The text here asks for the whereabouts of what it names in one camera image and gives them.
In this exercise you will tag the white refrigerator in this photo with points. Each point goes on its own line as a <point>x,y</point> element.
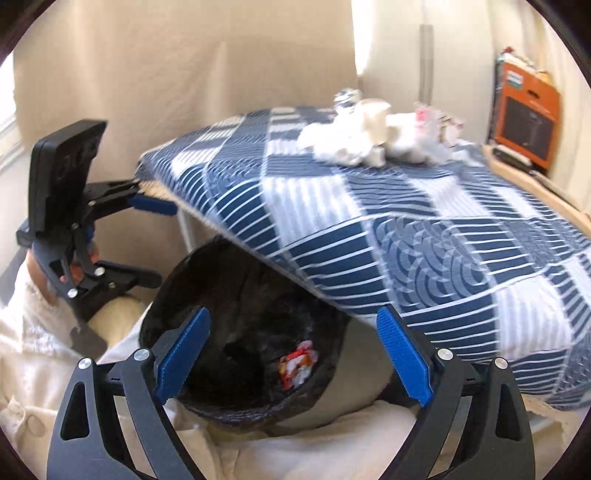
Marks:
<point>392,50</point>

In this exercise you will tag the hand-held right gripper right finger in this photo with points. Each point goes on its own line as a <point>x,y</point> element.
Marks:
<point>406,355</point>

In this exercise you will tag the person's left hand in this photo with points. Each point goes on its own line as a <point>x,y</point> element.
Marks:
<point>94,253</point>

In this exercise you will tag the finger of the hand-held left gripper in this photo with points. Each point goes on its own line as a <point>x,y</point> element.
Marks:
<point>152,205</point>
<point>124,277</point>

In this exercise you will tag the wooden cutting board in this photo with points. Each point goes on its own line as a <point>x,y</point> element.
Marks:
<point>554,191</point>

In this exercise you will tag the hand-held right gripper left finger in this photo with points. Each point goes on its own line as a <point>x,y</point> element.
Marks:
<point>182,355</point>

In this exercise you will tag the cream cloth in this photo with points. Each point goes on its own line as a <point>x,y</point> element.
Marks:
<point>286,452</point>

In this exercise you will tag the white paper cup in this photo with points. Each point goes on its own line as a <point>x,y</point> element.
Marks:
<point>376,120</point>

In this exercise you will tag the white cotton glove orange trim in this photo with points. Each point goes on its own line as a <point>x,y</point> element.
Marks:
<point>406,138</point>

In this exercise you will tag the red white crumpled wrapper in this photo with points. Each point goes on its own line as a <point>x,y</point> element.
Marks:
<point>298,364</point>

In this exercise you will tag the person's left forearm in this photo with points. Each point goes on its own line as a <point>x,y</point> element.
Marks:
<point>27,300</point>

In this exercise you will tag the orange black cardboard box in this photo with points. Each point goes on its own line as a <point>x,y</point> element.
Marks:
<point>526,120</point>

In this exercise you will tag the clear plastic piece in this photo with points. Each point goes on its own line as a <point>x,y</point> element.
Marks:
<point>347,101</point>

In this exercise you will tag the stack of papers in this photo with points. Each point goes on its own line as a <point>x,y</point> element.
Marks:
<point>524,62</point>

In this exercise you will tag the pale wrapper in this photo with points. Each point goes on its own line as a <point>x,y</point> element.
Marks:
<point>451,127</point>

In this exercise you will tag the blue white patterned tablecloth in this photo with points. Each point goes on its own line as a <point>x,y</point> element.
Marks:
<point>369,221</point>

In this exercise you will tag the white tissue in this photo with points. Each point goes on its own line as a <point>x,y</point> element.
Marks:
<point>328,143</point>

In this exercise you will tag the black bag lined trash bin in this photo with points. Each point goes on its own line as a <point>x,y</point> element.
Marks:
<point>240,295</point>

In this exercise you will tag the clear pink printed plastic wrapper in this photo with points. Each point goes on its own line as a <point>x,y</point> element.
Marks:
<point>427,121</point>

